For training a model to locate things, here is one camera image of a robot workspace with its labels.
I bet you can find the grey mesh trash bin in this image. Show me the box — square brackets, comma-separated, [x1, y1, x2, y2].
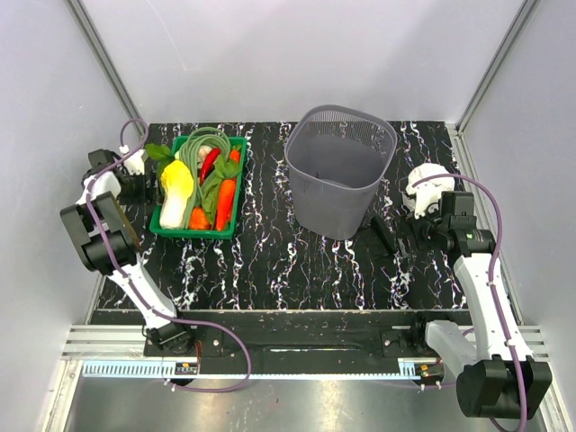
[284, 104, 397, 241]

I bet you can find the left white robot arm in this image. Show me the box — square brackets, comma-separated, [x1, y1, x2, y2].
[60, 149, 195, 356]

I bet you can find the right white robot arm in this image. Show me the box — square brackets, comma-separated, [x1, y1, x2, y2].
[397, 191, 553, 422]

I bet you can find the white crumpled paper roll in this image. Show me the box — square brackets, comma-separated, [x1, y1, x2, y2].
[406, 163, 455, 199]

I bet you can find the yellow white cabbage toy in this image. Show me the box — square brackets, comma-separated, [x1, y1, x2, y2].
[159, 160, 194, 229]

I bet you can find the green leafy vegetable toy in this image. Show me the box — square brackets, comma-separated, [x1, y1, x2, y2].
[144, 143, 175, 174]

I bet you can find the green long beans bundle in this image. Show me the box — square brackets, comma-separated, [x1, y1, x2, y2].
[178, 127, 231, 229]

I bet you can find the orange pumpkin toy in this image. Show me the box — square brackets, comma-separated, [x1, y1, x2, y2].
[188, 207, 212, 230]

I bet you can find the red chili pepper toy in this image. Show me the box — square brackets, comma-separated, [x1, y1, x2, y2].
[199, 148, 221, 184]

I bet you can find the large orange carrot toy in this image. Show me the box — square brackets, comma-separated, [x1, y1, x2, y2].
[215, 179, 236, 231]

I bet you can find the small orange carrot toy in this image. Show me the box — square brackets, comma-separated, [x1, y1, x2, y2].
[229, 149, 241, 164]

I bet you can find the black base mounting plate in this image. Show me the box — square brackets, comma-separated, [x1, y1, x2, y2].
[142, 310, 464, 359]

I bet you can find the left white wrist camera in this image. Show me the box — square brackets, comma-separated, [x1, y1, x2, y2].
[123, 149, 145, 176]

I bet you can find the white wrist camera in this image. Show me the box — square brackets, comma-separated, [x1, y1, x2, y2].
[123, 149, 145, 176]
[402, 181, 441, 219]

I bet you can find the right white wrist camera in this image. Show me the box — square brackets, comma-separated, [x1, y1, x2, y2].
[402, 181, 441, 219]

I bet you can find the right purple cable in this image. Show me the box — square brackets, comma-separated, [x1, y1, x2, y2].
[407, 173, 536, 432]

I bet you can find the purple cable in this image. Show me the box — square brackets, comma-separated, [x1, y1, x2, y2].
[407, 173, 536, 432]
[85, 117, 252, 393]

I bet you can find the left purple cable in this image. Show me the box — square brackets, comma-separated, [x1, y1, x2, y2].
[85, 117, 252, 393]

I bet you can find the aluminium frame rail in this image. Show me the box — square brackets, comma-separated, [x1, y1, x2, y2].
[62, 325, 549, 361]

